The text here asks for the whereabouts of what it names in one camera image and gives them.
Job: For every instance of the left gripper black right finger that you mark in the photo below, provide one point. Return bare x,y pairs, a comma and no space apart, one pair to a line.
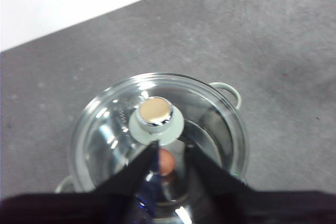
210,176

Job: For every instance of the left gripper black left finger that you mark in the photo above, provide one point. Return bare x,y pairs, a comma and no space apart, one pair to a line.
136,174

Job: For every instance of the glass lid with green knob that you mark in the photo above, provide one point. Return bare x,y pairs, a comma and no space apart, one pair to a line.
155,111

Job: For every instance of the pale green electric pot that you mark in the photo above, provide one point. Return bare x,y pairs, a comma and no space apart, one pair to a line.
236,94

